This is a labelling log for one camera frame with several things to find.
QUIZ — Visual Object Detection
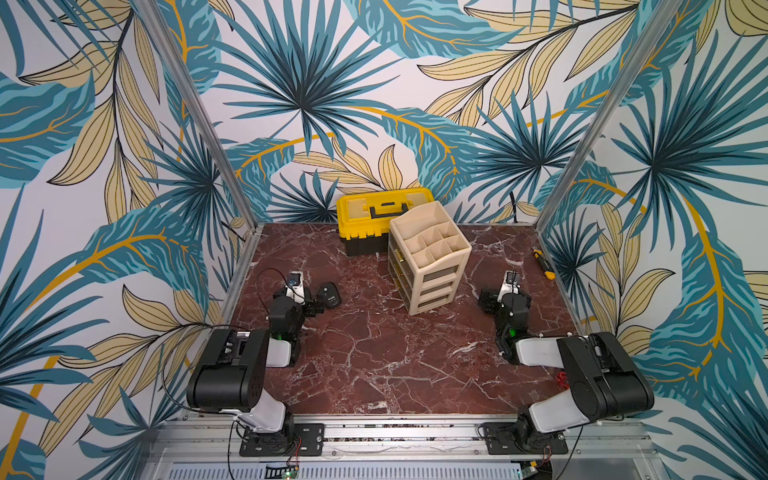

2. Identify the beige drawer organizer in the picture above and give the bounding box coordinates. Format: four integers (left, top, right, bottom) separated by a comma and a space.
388, 201, 472, 315

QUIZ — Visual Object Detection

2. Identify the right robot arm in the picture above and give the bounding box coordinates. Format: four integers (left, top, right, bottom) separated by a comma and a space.
478, 288, 654, 454

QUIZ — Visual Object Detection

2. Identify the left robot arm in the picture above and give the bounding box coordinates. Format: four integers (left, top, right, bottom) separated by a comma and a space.
186, 286, 339, 443

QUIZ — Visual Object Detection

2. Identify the yellow black screwdriver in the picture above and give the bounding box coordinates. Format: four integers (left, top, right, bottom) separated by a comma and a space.
533, 249, 556, 280

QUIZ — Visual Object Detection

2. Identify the red small object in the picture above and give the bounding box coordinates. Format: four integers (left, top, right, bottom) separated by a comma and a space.
555, 371, 570, 389

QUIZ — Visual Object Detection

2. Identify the yellow black toolbox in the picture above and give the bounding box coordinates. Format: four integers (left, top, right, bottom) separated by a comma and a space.
336, 187, 434, 257

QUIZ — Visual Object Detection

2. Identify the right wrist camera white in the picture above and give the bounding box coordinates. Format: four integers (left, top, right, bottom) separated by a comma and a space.
497, 270, 520, 302

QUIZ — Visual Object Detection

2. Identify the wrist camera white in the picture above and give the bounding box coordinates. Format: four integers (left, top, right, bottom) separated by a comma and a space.
497, 270, 520, 302
286, 271, 305, 305

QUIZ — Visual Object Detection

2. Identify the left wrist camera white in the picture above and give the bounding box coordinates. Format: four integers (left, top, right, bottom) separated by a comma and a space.
286, 271, 305, 305

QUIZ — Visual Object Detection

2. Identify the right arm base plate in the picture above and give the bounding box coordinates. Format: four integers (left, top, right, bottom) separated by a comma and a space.
478, 422, 569, 456

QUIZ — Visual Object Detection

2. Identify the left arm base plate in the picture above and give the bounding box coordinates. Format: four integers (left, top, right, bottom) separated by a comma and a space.
239, 423, 325, 459

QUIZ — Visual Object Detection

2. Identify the aluminium front rail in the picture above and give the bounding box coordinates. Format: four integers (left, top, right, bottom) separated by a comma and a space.
139, 414, 669, 479

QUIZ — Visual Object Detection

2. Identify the left aluminium corner post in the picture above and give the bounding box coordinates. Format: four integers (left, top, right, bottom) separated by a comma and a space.
135, 0, 258, 232

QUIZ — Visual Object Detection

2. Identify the aluminium corner post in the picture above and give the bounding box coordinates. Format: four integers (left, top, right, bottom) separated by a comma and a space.
135, 0, 258, 232
535, 0, 682, 234

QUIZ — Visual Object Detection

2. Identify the right aluminium corner post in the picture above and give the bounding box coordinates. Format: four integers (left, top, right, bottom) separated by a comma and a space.
535, 0, 682, 234

